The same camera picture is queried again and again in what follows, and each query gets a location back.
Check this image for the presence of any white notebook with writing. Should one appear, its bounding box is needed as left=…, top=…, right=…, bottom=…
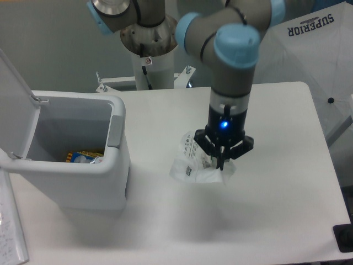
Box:
left=1, top=170, right=29, bottom=264

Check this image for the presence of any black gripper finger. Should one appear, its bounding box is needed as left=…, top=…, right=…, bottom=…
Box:
left=220, top=136, right=254, bottom=171
left=194, top=129, right=221, bottom=169

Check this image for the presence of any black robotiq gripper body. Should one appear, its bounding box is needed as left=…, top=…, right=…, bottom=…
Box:
left=205, top=106, right=247, bottom=146

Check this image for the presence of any black base cable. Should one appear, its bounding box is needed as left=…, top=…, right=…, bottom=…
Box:
left=139, top=43, right=153, bottom=91

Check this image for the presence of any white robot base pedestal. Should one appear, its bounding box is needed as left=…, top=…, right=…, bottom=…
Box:
left=120, top=15, right=178, bottom=83

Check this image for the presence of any yellow blue snack package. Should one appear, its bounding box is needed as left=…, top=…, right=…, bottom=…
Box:
left=66, top=151, right=104, bottom=163

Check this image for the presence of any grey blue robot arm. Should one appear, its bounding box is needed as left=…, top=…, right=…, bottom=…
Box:
left=87, top=1, right=286, bottom=169

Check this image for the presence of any white plastic wrapper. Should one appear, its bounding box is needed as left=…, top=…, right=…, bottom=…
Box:
left=169, top=131, right=236, bottom=183

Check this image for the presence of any clear plastic water bottle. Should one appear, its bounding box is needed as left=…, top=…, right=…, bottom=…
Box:
left=89, top=156, right=104, bottom=164

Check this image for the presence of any white grey trash can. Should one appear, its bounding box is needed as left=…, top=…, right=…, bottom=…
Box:
left=1, top=54, right=130, bottom=210

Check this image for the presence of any black device at edge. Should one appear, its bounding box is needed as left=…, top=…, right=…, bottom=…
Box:
left=333, top=224, right=352, bottom=253

